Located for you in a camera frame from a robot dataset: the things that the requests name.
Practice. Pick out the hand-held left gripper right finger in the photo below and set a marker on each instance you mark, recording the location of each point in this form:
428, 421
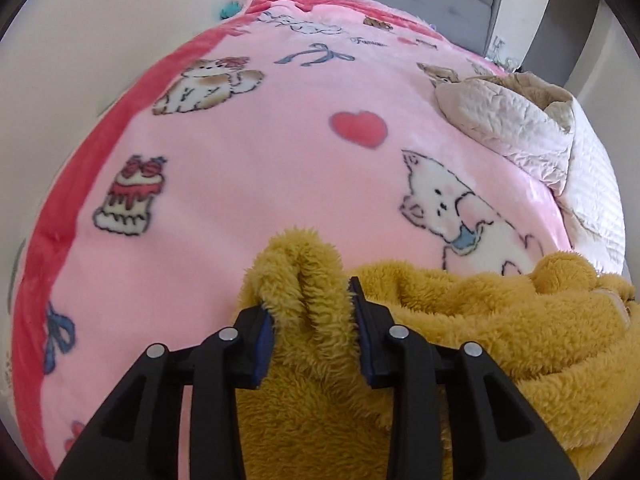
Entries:
361, 332

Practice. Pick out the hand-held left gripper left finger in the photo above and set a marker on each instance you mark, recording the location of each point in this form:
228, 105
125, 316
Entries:
265, 347

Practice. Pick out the yellow fleece hooded jacket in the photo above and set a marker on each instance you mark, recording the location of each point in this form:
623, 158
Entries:
475, 320

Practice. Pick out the pink printed blanket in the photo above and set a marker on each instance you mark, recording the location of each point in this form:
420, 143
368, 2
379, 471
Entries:
250, 160

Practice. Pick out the white quilted duvet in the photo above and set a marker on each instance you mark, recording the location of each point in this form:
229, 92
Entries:
500, 120

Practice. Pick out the brown plush cloth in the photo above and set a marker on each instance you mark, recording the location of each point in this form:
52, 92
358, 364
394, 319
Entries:
530, 91

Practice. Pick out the teal plush toy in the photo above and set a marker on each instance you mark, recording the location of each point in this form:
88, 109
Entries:
228, 9

